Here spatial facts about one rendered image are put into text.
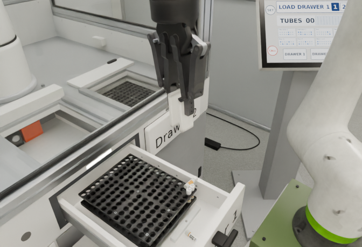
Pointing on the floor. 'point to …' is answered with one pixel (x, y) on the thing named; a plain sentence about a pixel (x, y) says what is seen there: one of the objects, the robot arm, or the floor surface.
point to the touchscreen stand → (274, 154)
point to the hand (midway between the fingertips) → (180, 110)
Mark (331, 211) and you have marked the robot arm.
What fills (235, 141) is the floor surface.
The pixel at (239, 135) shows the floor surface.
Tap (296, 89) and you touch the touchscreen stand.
